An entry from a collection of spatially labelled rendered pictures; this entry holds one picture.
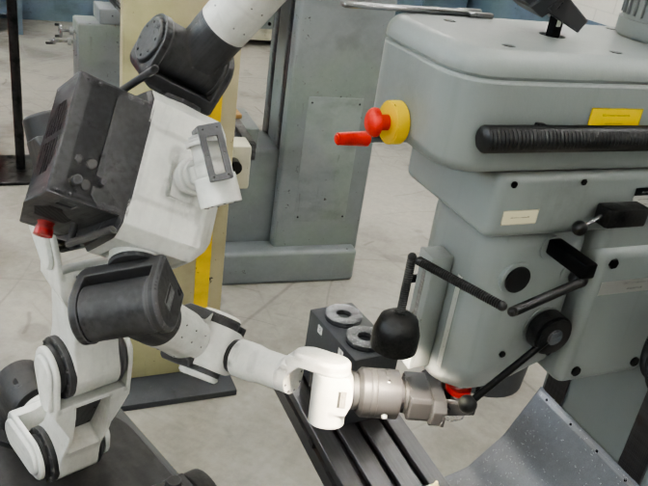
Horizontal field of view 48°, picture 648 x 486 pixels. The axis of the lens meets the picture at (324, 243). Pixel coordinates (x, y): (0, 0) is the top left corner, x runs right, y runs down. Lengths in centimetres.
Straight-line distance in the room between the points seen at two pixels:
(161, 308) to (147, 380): 215
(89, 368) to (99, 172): 63
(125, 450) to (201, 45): 126
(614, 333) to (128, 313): 79
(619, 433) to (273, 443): 173
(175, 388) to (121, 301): 210
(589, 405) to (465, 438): 166
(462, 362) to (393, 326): 17
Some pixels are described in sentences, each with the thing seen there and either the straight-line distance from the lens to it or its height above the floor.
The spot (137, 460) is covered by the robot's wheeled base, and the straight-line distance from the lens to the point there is 215.
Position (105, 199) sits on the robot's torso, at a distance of 116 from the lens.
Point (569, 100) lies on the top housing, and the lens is 101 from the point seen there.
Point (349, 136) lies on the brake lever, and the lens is 111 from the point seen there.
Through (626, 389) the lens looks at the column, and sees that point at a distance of 159.
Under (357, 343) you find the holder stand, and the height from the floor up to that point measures 112.
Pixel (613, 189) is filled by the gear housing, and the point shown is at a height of 170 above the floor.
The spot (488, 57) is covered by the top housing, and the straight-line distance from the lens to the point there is 93.
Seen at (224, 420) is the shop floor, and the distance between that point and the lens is 314.
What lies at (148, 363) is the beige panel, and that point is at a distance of 327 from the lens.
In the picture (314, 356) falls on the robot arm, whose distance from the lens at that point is 131.
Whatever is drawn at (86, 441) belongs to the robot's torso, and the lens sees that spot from 194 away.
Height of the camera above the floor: 205
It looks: 26 degrees down
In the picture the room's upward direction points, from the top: 8 degrees clockwise
